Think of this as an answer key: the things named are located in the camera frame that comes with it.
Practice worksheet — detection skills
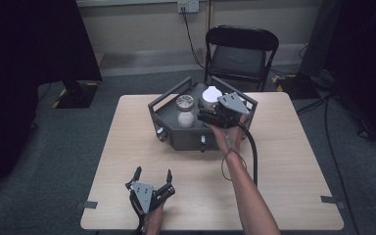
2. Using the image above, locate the glass jar with silver lid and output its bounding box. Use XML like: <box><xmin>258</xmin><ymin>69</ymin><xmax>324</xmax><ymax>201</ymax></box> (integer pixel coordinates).
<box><xmin>175</xmin><ymin>94</ymin><xmax>197</xmax><ymax>129</ymax></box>

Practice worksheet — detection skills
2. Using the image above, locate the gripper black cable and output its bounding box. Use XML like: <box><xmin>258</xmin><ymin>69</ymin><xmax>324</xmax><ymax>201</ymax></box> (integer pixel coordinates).
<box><xmin>237</xmin><ymin>122</ymin><xmax>259</xmax><ymax>189</ymax></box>
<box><xmin>129</xmin><ymin>197</ymin><xmax>146</xmax><ymax>235</ymax></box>

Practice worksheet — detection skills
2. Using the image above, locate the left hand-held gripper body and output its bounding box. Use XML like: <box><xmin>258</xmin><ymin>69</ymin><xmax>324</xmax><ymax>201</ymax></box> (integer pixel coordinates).
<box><xmin>124</xmin><ymin>180</ymin><xmax>176</xmax><ymax>215</ymax></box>

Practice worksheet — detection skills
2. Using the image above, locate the black folding chair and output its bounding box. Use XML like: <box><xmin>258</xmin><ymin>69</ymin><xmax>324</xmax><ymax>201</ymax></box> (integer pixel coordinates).
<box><xmin>204</xmin><ymin>24</ymin><xmax>281</xmax><ymax>93</ymax></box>

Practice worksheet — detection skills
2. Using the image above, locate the dark grey corner tray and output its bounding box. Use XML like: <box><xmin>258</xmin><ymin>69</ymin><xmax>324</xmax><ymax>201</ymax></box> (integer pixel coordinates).
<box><xmin>147</xmin><ymin>75</ymin><xmax>259</xmax><ymax>154</ymax></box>

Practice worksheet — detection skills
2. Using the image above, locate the dark curtain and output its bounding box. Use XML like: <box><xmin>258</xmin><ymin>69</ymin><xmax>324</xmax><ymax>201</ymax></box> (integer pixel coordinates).
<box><xmin>298</xmin><ymin>0</ymin><xmax>376</xmax><ymax>153</ymax></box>

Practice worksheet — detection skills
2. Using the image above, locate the black stand base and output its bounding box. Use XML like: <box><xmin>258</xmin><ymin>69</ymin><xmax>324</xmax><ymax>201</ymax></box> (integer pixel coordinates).
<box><xmin>51</xmin><ymin>79</ymin><xmax>101</xmax><ymax>110</ymax></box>

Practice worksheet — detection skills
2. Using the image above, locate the black base with yellow stripes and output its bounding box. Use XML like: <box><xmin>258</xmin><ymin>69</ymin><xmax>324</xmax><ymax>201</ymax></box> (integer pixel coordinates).
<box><xmin>271</xmin><ymin>73</ymin><xmax>321</xmax><ymax>100</ymax></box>

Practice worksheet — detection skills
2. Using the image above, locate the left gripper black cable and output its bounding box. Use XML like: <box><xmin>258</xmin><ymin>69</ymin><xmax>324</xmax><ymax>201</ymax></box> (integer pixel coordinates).
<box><xmin>129</xmin><ymin>197</ymin><xmax>146</xmax><ymax>235</ymax></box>

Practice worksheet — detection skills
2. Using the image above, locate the black curtain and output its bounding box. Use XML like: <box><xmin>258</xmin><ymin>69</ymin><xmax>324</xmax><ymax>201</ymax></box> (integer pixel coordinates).
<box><xmin>0</xmin><ymin>0</ymin><xmax>104</xmax><ymax>199</ymax></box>

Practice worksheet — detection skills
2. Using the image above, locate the white wall socket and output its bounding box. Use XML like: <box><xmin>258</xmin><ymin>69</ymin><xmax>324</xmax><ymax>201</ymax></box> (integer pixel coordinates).
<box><xmin>176</xmin><ymin>0</ymin><xmax>201</xmax><ymax>15</ymax></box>

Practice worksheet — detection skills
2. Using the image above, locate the black power cable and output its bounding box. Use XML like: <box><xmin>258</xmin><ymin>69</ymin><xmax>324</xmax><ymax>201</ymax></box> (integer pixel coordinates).
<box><xmin>181</xmin><ymin>7</ymin><xmax>208</xmax><ymax>71</ymax></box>

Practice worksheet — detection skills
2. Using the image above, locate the black floor cable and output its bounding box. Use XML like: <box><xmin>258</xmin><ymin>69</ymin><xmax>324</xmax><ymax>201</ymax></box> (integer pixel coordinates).
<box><xmin>296</xmin><ymin>92</ymin><xmax>361</xmax><ymax>235</ymax></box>

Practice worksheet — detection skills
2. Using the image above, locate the thin black wire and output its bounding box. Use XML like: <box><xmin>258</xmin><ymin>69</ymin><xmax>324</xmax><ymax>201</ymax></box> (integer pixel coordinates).
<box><xmin>220</xmin><ymin>148</ymin><xmax>249</xmax><ymax>182</ymax></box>

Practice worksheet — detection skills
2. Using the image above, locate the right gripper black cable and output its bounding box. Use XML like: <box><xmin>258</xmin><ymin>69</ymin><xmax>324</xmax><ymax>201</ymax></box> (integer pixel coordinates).
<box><xmin>237</xmin><ymin>122</ymin><xmax>259</xmax><ymax>189</ymax></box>

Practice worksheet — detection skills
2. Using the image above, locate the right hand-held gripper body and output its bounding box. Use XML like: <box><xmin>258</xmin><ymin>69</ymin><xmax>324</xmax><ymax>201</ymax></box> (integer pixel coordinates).
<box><xmin>197</xmin><ymin>91</ymin><xmax>252</xmax><ymax>130</ymax></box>

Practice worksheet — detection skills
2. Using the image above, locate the white bottle with white cap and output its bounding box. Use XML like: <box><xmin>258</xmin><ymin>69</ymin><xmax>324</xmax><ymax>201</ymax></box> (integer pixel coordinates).
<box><xmin>201</xmin><ymin>85</ymin><xmax>224</xmax><ymax>113</ymax></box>

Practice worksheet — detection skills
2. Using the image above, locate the person's left hand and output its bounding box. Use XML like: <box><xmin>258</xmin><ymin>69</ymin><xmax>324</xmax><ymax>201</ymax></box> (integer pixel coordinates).
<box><xmin>140</xmin><ymin>203</ymin><xmax>166</xmax><ymax>235</ymax></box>

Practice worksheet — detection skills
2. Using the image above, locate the person's right hand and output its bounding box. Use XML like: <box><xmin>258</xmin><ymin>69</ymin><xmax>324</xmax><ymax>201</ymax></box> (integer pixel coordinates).
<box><xmin>208</xmin><ymin>113</ymin><xmax>249</xmax><ymax>156</ymax></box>

